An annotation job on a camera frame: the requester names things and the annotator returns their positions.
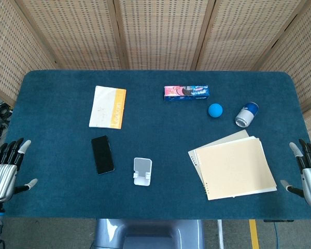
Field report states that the white phone stand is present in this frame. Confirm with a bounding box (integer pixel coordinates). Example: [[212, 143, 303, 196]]
[[133, 157, 153, 186]]

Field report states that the blue silver drink can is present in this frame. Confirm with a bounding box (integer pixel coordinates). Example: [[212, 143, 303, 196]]
[[234, 101, 259, 128]]

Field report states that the beige paper stack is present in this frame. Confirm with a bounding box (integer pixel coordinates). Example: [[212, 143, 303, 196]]
[[195, 138, 278, 201]]

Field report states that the white loose paper sheet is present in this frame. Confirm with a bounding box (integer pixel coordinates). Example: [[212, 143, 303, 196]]
[[245, 135, 278, 194]]

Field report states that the yellow floor tape strip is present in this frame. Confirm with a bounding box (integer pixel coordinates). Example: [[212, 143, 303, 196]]
[[249, 219, 260, 249]]

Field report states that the blue foam ball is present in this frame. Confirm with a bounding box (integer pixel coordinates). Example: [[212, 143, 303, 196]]
[[208, 103, 224, 119]]

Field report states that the thin blue cable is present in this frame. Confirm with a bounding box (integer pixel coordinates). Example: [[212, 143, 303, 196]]
[[272, 220, 280, 249]]

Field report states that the black floor cable bundle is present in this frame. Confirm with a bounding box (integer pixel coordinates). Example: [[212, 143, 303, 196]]
[[0, 101, 14, 123]]

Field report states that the white orange booklet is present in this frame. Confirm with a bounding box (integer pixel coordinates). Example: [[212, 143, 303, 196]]
[[88, 85, 127, 130]]

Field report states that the white table leg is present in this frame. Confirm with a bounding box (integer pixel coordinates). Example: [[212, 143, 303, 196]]
[[217, 219, 224, 249]]

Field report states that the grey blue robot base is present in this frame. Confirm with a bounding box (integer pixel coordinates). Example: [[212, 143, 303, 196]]
[[94, 218, 205, 249]]

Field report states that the woven bamboo screen panel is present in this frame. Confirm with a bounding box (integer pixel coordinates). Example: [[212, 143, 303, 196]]
[[113, 0, 218, 71], [0, 0, 56, 104], [193, 0, 308, 71], [258, 0, 311, 146], [14, 0, 126, 70]]

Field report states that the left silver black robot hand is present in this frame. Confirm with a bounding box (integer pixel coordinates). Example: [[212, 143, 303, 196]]
[[0, 137, 38, 203]]

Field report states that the black smartphone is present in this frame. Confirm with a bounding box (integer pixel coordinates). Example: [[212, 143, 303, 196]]
[[91, 135, 115, 176]]

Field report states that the dark blue table cloth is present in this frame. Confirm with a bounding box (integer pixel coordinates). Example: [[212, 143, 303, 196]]
[[4, 69, 311, 220]]

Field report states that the blue pink cookie box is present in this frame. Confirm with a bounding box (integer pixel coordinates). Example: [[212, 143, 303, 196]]
[[163, 84, 211, 102]]

